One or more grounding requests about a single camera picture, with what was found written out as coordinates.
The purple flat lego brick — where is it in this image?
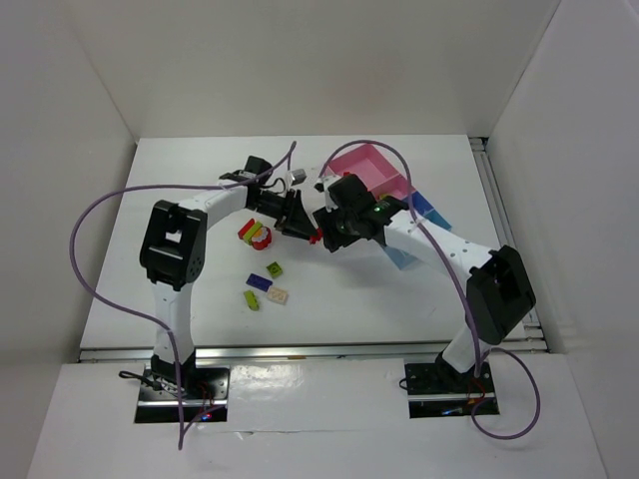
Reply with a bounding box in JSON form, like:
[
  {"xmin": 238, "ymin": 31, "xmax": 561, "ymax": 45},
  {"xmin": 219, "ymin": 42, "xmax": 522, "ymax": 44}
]
[{"xmin": 246, "ymin": 273, "xmax": 273, "ymax": 292}]

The green slanted lego brick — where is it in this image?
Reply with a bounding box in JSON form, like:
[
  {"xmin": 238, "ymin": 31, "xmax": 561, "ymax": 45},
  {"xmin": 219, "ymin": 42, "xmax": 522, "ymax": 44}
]
[{"xmin": 244, "ymin": 290, "xmax": 260, "ymax": 311}]

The pink near container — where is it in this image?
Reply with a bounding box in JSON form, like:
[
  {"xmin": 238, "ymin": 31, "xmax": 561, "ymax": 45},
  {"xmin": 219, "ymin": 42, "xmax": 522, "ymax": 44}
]
[{"xmin": 371, "ymin": 174, "xmax": 414, "ymax": 200}]

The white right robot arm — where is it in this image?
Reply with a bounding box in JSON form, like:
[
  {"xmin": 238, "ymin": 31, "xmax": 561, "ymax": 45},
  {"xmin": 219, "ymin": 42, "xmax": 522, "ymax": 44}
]
[{"xmin": 314, "ymin": 174, "xmax": 536, "ymax": 374}]

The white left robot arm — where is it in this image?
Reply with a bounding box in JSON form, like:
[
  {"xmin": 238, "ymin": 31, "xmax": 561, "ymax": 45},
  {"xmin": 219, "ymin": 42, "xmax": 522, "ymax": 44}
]
[{"xmin": 140, "ymin": 156, "xmax": 318, "ymax": 391}]

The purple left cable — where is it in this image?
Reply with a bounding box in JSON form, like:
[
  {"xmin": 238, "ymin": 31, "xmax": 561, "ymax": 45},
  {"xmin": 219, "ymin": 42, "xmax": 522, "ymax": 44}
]
[{"xmin": 68, "ymin": 140, "xmax": 299, "ymax": 450}]

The purple cable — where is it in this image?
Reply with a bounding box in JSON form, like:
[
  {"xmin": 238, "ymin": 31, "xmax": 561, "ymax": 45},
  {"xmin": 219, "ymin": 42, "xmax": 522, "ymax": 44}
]
[
  {"xmin": 68, "ymin": 140, "xmax": 299, "ymax": 450},
  {"xmin": 319, "ymin": 139, "xmax": 543, "ymax": 440}
]

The aluminium front rail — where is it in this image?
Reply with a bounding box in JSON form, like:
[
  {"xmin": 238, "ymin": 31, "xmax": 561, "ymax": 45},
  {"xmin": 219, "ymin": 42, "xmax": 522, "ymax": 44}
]
[{"xmin": 77, "ymin": 338, "xmax": 550, "ymax": 363}]

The green square lego brick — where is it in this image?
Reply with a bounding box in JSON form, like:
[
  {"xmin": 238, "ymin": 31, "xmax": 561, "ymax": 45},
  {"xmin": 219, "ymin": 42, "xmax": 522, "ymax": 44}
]
[{"xmin": 267, "ymin": 261, "xmax": 284, "ymax": 278}]

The red curved lego brick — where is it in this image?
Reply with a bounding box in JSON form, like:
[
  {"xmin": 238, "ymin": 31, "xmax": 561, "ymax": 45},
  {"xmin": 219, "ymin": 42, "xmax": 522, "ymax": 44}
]
[{"xmin": 309, "ymin": 230, "xmax": 322, "ymax": 244}]

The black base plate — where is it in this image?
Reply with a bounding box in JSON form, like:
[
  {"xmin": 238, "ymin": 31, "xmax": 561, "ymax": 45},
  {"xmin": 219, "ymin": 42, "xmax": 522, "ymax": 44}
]
[
  {"xmin": 398, "ymin": 362, "xmax": 499, "ymax": 419},
  {"xmin": 118, "ymin": 367, "xmax": 231, "ymax": 424}
]

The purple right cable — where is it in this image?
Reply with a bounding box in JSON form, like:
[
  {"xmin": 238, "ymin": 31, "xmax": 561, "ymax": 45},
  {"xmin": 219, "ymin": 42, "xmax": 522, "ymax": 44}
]
[{"xmin": 319, "ymin": 139, "xmax": 543, "ymax": 440}]

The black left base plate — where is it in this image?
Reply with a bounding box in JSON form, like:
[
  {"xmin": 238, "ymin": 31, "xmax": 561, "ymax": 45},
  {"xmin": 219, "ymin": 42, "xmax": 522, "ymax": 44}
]
[{"xmin": 118, "ymin": 367, "xmax": 231, "ymax": 424}]

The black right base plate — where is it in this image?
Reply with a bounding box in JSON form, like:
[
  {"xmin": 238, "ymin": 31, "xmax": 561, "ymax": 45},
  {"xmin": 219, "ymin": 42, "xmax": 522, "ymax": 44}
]
[{"xmin": 398, "ymin": 362, "xmax": 499, "ymax": 419}]

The dark blue container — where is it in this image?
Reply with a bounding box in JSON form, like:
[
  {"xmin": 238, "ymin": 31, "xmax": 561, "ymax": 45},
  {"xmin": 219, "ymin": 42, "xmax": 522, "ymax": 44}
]
[{"xmin": 406, "ymin": 191, "xmax": 437, "ymax": 221}]

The beige flat lego brick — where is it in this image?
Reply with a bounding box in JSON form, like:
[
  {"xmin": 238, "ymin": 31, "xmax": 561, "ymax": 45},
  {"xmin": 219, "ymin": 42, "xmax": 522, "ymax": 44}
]
[{"xmin": 267, "ymin": 285, "xmax": 289, "ymax": 305}]

